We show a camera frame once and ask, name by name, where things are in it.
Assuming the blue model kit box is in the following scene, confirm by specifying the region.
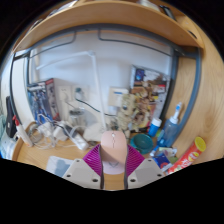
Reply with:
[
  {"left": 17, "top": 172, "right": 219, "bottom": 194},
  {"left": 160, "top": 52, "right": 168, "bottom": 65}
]
[{"left": 26, "top": 78, "right": 61, "bottom": 123}]

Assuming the printed figure box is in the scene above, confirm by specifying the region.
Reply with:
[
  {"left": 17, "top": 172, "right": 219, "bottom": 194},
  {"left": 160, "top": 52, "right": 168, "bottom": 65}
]
[{"left": 129, "top": 64, "right": 171, "bottom": 131}]

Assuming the white desk lamp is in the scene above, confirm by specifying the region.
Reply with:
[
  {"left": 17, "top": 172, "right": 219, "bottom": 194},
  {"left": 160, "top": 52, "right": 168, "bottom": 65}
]
[{"left": 34, "top": 49, "right": 108, "bottom": 143}]

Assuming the light bedding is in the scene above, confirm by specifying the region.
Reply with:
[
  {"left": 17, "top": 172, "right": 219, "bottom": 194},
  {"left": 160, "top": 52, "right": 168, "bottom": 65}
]
[{"left": 0, "top": 114, "right": 18, "bottom": 160}]

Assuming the brown block figure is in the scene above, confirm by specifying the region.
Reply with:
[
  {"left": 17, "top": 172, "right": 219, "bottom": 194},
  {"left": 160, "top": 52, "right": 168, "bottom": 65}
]
[{"left": 131, "top": 96, "right": 155, "bottom": 133}]

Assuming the grey metal desk frame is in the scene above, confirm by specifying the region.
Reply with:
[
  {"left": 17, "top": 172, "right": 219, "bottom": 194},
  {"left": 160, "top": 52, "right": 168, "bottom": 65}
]
[{"left": 9, "top": 23, "right": 203, "bottom": 148}]

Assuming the white blue card box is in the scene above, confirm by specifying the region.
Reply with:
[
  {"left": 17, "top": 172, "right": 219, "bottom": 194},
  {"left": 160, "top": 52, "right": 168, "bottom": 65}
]
[{"left": 108, "top": 87, "right": 129, "bottom": 108}]

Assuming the pink computer mouse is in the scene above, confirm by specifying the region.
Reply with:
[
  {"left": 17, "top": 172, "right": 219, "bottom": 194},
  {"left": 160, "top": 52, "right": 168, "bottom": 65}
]
[{"left": 99, "top": 130, "right": 129, "bottom": 176}]

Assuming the steel cup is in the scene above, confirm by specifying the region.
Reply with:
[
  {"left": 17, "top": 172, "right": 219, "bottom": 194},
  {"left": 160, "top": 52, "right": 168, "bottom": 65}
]
[{"left": 69, "top": 109, "right": 86, "bottom": 126}]

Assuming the wooden shelf unit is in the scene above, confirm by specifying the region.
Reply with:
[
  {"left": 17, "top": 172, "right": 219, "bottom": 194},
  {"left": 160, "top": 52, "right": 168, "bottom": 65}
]
[{"left": 11, "top": 0, "right": 205, "bottom": 54}]

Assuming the white power strip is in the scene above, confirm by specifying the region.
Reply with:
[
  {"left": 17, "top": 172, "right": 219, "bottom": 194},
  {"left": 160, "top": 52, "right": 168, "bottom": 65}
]
[{"left": 66, "top": 128, "right": 90, "bottom": 151}]

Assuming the blue white tube bottle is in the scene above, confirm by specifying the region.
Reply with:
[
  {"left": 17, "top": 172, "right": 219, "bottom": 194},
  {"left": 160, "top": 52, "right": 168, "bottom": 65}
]
[{"left": 147, "top": 117, "right": 163, "bottom": 138}]

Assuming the white wall socket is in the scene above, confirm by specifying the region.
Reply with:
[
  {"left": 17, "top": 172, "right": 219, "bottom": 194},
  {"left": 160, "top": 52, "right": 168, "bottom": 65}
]
[{"left": 58, "top": 85, "right": 73, "bottom": 101}]

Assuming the teal round tin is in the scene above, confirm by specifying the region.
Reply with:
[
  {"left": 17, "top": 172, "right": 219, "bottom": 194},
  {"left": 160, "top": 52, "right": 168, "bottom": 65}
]
[{"left": 129, "top": 133, "right": 154, "bottom": 155}]

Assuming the white cable bundle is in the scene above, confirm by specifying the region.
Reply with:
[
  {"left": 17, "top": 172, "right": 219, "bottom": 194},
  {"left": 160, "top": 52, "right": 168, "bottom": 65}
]
[{"left": 28, "top": 114, "right": 73, "bottom": 149}]

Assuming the white charger block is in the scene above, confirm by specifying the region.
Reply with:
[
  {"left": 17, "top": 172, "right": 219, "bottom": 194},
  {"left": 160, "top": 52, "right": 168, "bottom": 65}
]
[{"left": 52, "top": 125, "right": 69, "bottom": 142}]

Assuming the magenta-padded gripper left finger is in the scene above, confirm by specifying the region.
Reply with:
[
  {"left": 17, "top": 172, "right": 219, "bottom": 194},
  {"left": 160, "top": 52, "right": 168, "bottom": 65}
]
[{"left": 62, "top": 143, "right": 105, "bottom": 190}]

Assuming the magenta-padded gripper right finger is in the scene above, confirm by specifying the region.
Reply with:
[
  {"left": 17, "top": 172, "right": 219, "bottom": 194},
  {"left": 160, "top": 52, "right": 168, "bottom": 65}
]
[{"left": 123, "top": 143, "right": 165, "bottom": 190}]

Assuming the black bag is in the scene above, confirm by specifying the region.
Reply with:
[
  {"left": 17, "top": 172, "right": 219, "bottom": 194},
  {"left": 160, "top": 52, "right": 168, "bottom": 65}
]
[{"left": 4, "top": 95, "right": 18, "bottom": 139}]

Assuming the red chips can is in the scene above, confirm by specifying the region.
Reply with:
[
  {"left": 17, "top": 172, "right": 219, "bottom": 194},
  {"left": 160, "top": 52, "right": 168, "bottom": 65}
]
[{"left": 166, "top": 136, "right": 207, "bottom": 175}]

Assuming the tan block figure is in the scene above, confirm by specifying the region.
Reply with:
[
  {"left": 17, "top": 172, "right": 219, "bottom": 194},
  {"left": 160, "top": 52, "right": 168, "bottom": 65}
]
[{"left": 116, "top": 93, "right": 136, "bottom": 133}]

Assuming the blue spray bottle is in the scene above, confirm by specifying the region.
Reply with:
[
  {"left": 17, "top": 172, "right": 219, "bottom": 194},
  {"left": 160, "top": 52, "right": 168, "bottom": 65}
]
[{"left": 162, "top": 102, "right": 183, "bottom": 149}]

